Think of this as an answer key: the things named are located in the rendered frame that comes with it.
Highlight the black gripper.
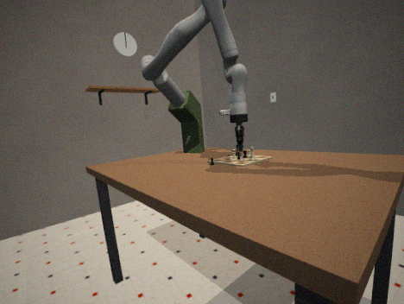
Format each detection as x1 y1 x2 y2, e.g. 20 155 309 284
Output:
230 114 248 152

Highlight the chessboard with pieces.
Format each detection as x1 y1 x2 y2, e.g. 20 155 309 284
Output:
213 155 273 167

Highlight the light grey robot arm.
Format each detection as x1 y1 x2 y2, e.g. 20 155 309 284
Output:
141 0 248 116

